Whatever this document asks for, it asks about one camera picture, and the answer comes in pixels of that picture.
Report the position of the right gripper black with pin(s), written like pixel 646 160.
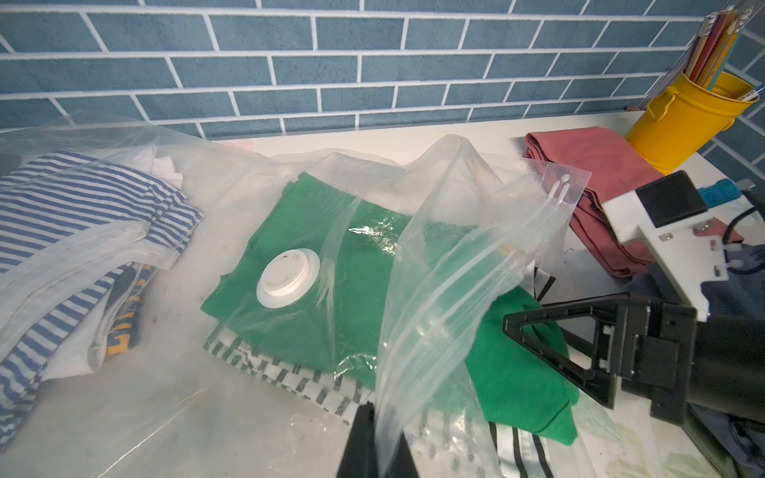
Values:
pixel 676 360

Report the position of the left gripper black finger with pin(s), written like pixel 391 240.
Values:
pixel 360 458

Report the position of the striped black white garment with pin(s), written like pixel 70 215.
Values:
pixel 358 400

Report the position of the red garment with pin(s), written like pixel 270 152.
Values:
pixel 616 169

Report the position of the grey blue garment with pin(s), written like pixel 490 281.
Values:
pixel 733 445

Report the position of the clear vacuum bag with valve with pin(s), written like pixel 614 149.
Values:
pixel 473 234

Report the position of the bright green garment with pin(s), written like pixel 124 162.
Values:
pixel 301 219

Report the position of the clear bag with striped clothes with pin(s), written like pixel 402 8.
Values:
pixel 85 202

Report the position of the yellow pencil cup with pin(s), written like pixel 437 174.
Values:
pixel 685 117

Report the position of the coloured pencils bundle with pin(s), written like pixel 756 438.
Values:
pixel 715 40

